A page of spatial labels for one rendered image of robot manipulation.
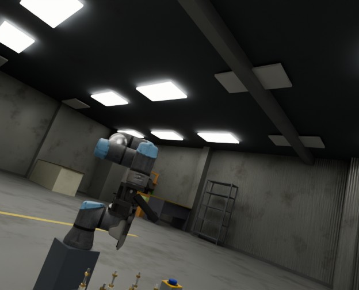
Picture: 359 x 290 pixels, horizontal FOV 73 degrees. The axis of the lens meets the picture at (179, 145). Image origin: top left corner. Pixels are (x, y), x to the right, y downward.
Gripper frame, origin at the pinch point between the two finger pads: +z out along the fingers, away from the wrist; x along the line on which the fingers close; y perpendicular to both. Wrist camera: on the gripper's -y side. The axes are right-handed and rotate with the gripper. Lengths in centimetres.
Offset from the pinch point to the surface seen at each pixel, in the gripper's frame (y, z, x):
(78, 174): 124, -22, -769
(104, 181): 45, -30, -1004
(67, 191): 133, 37, -763
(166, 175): -189, -136, -950
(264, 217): -441, -71, -573
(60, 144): 265, -113, -988
